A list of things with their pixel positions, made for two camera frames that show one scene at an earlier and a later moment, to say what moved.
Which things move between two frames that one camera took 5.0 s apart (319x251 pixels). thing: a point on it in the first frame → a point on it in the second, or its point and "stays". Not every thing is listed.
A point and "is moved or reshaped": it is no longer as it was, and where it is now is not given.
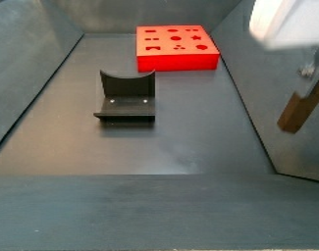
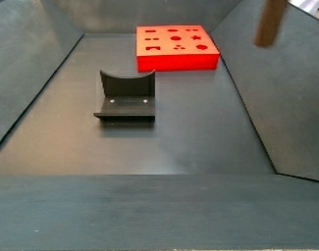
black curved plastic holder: [129, 101] stays
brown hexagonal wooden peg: [299, 107] is moved or reshaped
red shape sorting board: [174, 47] stays
